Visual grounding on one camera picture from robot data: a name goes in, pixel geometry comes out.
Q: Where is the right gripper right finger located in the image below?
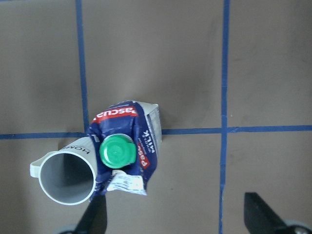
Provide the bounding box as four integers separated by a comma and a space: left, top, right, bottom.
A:
244, 192, 288, 234

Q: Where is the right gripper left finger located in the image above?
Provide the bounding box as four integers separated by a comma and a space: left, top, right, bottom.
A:
74, 195, 107, 234

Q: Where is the white mug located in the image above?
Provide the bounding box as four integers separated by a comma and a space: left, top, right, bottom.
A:
30, 137, 98, 205

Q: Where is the blue white milk carton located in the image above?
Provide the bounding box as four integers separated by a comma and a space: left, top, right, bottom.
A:
87, 100, 162, 198

